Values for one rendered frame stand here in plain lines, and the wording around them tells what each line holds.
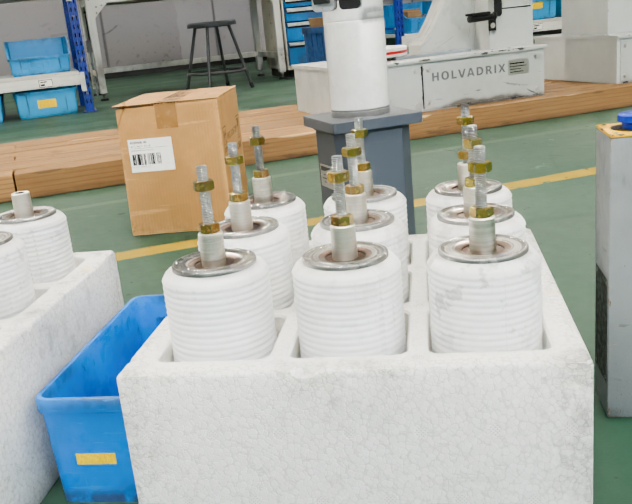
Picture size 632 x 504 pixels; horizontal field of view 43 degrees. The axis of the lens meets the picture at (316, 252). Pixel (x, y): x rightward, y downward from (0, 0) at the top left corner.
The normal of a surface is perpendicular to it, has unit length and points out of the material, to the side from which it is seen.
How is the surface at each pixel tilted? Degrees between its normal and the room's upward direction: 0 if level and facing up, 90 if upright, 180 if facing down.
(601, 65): 90
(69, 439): 92
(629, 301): 90
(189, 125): 90
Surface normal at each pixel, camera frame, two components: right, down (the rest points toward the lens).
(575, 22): -0.94, 0.18
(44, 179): 0.33, 0.24
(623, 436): -0.09, -0.95
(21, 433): 0.99, -0.06
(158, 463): -0.13, 0.29
